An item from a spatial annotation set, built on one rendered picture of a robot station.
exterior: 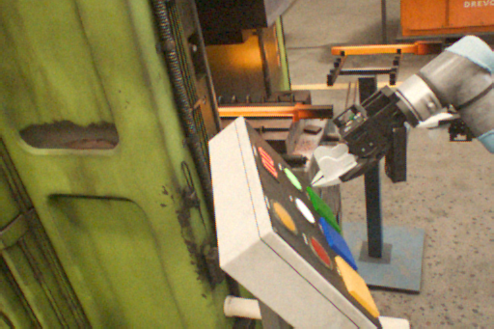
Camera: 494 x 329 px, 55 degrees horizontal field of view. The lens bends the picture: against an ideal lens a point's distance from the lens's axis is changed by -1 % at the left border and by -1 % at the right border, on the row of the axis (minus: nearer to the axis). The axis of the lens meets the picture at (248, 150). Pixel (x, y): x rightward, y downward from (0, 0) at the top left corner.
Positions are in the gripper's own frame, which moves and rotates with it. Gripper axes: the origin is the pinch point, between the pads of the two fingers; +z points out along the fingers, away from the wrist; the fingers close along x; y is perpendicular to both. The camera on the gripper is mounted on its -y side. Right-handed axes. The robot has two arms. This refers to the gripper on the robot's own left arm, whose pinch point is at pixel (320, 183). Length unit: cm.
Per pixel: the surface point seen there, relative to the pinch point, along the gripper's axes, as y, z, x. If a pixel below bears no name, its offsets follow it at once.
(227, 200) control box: 17.5, 8.7, 14.9
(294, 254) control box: 12.5, 3.4, 26.9
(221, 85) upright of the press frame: 1, 16, -80
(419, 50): -41, -45, -91
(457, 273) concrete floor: -126, -5, -69
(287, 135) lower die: -7.4, 4.5, -37.4
